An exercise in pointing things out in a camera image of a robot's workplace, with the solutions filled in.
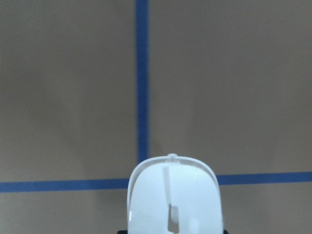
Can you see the white computer mouse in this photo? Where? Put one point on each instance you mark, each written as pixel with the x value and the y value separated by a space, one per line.
pixel 174 195

